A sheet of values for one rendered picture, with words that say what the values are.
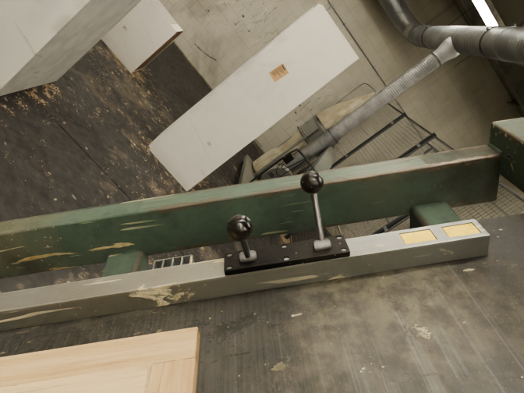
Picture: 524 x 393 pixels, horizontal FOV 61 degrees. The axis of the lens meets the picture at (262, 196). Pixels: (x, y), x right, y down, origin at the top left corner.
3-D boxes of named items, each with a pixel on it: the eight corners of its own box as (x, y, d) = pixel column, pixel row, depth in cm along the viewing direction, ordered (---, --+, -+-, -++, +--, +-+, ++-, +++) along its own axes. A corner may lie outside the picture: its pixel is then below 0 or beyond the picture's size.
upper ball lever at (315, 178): (310, 253, 73) (297, 173, 73) (333, 249, 73) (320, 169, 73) (313, 256, 69) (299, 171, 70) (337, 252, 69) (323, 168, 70)
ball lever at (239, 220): (236, 252, 73) (223, 211, 62) (259, 248, 73) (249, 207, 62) (238, 273, 71) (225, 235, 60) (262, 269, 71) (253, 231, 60)
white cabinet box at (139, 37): (108, 30, 543) (151, -9, 526) (141, 69, 559) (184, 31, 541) (94, 31, 501) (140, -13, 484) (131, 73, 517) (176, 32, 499)
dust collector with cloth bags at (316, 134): (239, 160, 688) (358, 69, 634) (267, 193, 707) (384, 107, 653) (231, 191, 561) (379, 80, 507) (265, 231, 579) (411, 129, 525)
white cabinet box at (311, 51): (161, 132, 483) (314, 5, 432) (196, 172, 498) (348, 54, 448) (146, 146, 426) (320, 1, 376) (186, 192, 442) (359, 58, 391)
